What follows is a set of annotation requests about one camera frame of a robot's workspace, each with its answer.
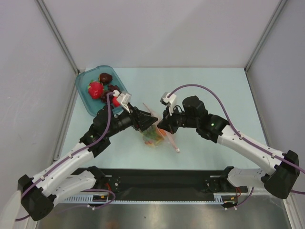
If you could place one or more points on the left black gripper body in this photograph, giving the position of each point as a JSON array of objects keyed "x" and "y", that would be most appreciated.
[{"x": 129, "y": 119}]

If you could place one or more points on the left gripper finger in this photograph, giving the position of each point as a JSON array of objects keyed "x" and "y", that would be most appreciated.
[
  {"x": 145, "y": 116},
  {"x": 145, "y": 125}
]

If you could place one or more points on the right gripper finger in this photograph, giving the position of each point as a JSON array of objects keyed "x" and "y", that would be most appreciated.
[
  {"x": 166, "y": 116},
  {"x": 166, "y": 126}
]

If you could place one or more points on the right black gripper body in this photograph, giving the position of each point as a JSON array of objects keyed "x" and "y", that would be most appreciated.
[{"x": 173, "y": 120}]

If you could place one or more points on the clear zip top bag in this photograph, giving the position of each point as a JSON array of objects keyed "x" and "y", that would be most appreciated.
[{"x": 152, "y": 136}]

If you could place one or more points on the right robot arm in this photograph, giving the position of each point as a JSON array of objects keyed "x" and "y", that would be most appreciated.
[{"x": 277, "y": 172}]

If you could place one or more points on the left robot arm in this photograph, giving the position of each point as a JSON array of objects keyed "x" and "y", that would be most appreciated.
[{"x": 43, "y": 191}]

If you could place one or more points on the fake orange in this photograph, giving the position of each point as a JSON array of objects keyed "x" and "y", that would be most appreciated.
[{"x": 162, "y": 132}]

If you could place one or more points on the small red fake apple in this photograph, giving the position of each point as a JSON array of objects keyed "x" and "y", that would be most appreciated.
[{"x": 115, "y": 102}]

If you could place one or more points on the purple fake grapes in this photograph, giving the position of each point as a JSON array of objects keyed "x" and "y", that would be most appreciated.
[{"x": 108, "y": 91}]

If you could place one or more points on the dark red fake apple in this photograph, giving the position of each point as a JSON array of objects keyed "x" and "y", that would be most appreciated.
[{"x": 105, "y": 78}]

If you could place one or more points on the teal plastic bin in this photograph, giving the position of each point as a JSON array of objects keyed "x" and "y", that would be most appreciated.
[{"x": 93, "y": 106}]

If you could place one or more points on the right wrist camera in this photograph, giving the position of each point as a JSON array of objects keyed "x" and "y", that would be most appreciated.
[{"x": 169, "y": 100}]

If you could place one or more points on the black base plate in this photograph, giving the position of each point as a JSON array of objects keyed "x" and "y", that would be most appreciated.
[{"x": 165, "y": 185}]

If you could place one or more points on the right white cable duct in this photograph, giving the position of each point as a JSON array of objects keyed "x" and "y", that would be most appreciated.
[{"x": 226, "y": 198}]

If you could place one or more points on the white cable duct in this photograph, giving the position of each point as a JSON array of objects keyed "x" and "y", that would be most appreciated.
[
  {"x": 226, "y": 198},
  {"x": 88, "y": 198}
]

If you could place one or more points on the left white cable duct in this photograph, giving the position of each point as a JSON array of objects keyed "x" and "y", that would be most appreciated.
[{"x": 88, "y": 198}]

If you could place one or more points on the aluminium rail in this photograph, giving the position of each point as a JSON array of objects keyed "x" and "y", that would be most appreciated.
[{"x": 263, "y": 191}]

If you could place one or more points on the left aluminium frame post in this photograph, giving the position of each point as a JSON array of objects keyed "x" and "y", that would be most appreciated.
[{"x": 58, "y": 37}]

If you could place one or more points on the aluminium frame post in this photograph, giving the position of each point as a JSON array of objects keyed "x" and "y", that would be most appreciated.
[
  {"x": 58, "y": 37},
  {"x": 263, "y": 38}
]

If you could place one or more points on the right aluminium frame post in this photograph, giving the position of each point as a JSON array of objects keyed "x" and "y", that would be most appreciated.
[{"x": 263, "y": 38}]

